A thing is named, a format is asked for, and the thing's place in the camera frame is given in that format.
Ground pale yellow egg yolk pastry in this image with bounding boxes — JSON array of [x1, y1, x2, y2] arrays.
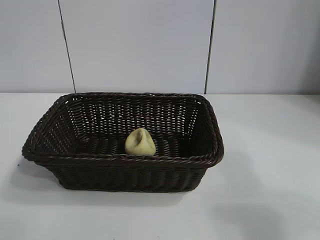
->
[[124, 127, 157, 156]]

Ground dark brown wicker basket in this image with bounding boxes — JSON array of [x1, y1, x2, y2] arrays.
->
[[20, 91, 225, 193]]

